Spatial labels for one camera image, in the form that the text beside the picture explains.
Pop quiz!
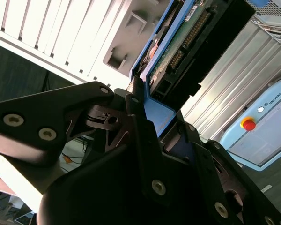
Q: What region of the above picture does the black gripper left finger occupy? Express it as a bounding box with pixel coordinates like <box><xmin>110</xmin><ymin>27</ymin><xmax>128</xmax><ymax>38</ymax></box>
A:
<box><xmin>0</xmin><ymin>76</ymin><xmax>170</xmax><ymax>205</ymax></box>

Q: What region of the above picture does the hard disk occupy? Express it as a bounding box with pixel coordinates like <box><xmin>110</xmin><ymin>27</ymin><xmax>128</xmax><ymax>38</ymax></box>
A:
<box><xmin>128</xmin><ymin>0</ymin><xmax>257</xmax><ymax>141</ymax></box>

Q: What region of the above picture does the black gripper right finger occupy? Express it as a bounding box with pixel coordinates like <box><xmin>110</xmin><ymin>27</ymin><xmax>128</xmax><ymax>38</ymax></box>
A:
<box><xmin>163</xmin><ymin>121</ymin><xmax>281</xmax><ymax>225</ymax></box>

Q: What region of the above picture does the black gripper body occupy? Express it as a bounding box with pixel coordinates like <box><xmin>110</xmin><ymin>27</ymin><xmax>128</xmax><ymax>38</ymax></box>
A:
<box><xmin>36</xmin><ymin>144</ymin><xmax>228</xmax><ymax>225</ymax></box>

